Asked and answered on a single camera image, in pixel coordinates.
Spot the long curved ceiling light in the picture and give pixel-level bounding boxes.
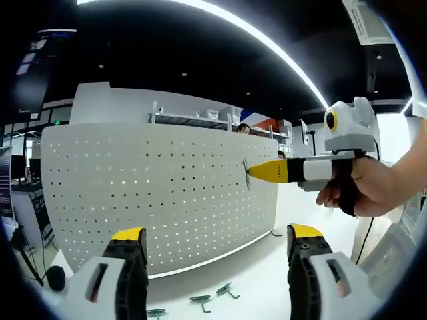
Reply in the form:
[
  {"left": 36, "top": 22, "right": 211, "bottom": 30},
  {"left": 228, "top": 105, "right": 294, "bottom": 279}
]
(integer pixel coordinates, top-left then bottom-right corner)
[{"left": 76, "top": 0, "right": 331, "bottom": 111}]

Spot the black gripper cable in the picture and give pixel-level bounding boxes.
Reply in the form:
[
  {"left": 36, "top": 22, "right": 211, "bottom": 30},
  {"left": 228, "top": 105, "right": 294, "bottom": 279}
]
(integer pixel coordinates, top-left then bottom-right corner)
[{"left": 355, "top": 138, "right": 381, "bottom": 266}]

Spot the grey mesh office chair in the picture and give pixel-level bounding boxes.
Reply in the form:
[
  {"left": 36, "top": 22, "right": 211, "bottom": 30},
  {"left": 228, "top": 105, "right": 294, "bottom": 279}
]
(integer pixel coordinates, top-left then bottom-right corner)
[{"left": 360, "top": 223, "right": 418, "bottom": 301}]

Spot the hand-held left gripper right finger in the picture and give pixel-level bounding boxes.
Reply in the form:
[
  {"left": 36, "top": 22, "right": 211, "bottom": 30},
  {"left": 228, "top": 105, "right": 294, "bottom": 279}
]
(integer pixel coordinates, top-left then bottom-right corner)
[{"left": 286, "top": 223, "right": 383, "bottom": 320}]

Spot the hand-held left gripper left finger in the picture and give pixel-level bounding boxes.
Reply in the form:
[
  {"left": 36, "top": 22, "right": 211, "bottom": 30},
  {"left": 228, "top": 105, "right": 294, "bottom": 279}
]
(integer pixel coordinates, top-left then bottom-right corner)
[{"left": 65, "top": 226, "right": 150, "bottom": 320}]

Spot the large black wall display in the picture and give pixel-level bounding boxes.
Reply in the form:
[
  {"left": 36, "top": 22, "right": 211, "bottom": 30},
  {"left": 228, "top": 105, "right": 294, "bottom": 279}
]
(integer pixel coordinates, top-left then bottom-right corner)
[{"left": 9, "top": 28, "right": 79, "bottom": 116}]

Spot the dark standing banner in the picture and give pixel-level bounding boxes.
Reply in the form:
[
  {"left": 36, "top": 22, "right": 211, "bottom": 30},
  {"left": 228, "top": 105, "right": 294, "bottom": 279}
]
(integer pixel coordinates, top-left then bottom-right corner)
[{"left": 0, "top": 146, "right": 16, "bottom": 221}]

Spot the white perforated mounting plate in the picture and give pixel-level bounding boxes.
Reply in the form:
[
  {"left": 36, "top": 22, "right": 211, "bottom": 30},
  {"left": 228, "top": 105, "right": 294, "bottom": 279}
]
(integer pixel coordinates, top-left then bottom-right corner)
[{"left": 39, "top": 121, "right": 284, "bottom": 281}]

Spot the ceiling air conditioner vent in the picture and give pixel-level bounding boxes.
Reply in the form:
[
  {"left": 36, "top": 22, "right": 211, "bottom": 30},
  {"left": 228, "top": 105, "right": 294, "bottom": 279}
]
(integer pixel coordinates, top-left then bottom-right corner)
[{"left": 342, "top": 0, "right": 396, "bottom": 46}]

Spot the dark equipment cabinet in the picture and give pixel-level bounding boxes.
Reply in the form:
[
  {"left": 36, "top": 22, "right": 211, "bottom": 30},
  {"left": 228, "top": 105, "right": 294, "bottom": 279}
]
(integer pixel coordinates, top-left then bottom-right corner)
[{"left": 11, "top": 181, "right": 54, "bottom": 241}]

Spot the black bulky object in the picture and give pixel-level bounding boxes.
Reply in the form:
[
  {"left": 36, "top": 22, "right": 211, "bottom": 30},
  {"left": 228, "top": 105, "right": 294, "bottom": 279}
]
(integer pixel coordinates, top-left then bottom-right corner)
[{"left": 45, "top": 265, "right": 67, "bottom": 291}]

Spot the person's right hand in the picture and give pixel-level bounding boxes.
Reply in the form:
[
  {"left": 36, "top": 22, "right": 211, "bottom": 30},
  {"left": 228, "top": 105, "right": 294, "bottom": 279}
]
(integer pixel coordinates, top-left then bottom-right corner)
[{"left": 316, "top": 156, "right": 401, "bottom": 217}]

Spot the monitor on black stand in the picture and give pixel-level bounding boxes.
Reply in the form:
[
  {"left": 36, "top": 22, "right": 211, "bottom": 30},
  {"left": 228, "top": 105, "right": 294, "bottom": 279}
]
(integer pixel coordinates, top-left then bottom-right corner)
[{"left": 299, "top": 119, "right": 317, "bottom": 157}]

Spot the metal storage shelf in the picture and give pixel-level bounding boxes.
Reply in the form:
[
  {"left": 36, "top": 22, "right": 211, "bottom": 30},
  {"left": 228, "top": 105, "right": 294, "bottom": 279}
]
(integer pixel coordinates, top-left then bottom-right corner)
[{"left": 148, "top": 99, "right": 291, "bottom": 147}]

